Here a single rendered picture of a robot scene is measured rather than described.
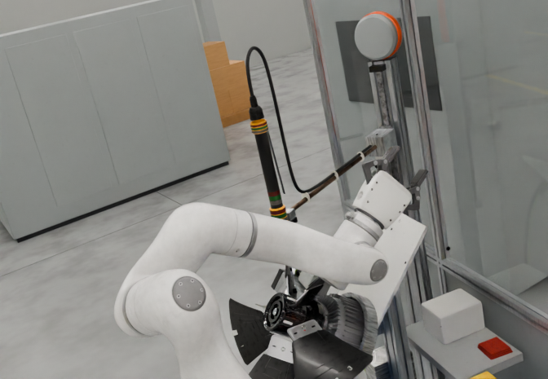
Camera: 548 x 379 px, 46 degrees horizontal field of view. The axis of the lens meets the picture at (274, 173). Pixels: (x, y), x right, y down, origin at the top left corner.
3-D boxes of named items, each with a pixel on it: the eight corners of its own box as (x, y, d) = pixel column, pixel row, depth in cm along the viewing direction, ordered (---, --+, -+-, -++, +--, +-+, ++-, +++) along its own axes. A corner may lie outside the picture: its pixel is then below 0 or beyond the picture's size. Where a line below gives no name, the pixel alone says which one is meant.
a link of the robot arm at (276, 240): (276, 227, 115) (399, 252, 131) (236, 205, 128) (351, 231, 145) (262, 275, 115) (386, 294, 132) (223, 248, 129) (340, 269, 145)
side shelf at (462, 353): (457, 313, 241) (456, 306, 240) (523, 360, 208) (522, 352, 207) (400, 336, 234) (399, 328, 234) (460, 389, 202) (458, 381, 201)
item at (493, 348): (498, 340, 216) (497, 335, 215) (513, 352, 208) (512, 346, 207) (477, 347, 214) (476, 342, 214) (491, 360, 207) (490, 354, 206)
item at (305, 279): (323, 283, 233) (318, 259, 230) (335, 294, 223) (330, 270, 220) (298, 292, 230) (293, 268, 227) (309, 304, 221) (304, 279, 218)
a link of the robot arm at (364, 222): (337, 216, 143) (345, 205, 143) (366, 240, 145) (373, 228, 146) (352, 220, 135) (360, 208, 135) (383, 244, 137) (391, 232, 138)
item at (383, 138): (381, 148, 228) (377, 125, 226) (399, 148, 224) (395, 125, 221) (368, 158, 221) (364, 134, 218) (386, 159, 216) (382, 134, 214)
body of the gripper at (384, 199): (342, 208, 143) (370, 167, 144) (375, 235, 145) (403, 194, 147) (355, 210, 136) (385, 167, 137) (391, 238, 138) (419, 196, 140)
